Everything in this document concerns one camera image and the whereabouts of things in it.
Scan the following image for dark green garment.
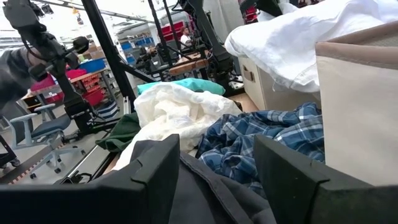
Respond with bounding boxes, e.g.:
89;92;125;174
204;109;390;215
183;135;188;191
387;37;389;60
95;112;142;153

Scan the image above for blue storage bin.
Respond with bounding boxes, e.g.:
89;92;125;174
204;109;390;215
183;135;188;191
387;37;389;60
79;58;107;74

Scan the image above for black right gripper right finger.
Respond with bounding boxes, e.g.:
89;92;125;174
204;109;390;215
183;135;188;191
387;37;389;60
254;135;398;224

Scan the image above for blue stacked storage bins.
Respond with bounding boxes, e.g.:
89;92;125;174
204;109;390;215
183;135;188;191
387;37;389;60
120;36;155;53

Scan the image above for white cotton garment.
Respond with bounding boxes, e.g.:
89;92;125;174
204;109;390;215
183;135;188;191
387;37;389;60
224;0;398;94

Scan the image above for black wheeled cart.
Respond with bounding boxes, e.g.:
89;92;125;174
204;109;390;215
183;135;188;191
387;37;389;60
0;133;22;170

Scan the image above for blue white striped bag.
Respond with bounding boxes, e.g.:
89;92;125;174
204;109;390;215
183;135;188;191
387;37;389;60
96;101;121;121

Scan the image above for blue plaid shirt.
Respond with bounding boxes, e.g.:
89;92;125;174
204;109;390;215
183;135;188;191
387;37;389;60
195;101;326;200

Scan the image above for white box with handle slot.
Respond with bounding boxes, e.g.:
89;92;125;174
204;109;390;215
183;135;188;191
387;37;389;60
315;20;398;187

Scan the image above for red storage bin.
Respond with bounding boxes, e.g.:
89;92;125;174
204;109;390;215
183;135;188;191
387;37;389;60
65;68;88;80

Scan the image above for red stacked storage bins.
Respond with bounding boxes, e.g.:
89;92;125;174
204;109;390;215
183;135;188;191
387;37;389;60
161;21;186;42

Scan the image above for white power strip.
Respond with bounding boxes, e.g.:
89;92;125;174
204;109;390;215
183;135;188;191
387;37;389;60
229;80;246;91

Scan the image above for large white cloth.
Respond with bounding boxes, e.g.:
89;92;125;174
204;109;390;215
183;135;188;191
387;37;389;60
111;82;243;170

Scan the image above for black metal table frame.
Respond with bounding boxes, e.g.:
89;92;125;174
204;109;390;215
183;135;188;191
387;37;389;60
54;0;158;185

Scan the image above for beige fabric storage bin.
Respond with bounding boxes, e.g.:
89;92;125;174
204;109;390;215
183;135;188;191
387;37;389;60
238;55;322;112

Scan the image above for white frame office chair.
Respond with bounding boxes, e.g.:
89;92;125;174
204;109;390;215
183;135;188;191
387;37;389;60
7;103;87;180

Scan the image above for teal shirt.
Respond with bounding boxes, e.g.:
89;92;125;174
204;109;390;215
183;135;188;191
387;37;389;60
137;77;226;96

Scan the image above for brown cardboard box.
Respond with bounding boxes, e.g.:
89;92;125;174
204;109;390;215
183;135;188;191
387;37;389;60
82;45;106;60

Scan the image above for black metal station frame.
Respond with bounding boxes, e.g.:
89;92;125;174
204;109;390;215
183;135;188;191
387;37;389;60
146;0;184;65

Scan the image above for wooden workbench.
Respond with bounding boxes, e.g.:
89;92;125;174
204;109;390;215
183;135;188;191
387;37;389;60
169;51;210;77

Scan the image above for dark grey garment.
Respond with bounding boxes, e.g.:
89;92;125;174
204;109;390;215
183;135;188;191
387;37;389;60
90;139;277;224

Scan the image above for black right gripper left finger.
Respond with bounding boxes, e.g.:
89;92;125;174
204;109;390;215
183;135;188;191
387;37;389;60
0;134;181;224

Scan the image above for person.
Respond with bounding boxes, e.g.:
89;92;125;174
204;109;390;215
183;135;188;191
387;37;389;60
180;26;193;47
0;46;34;108

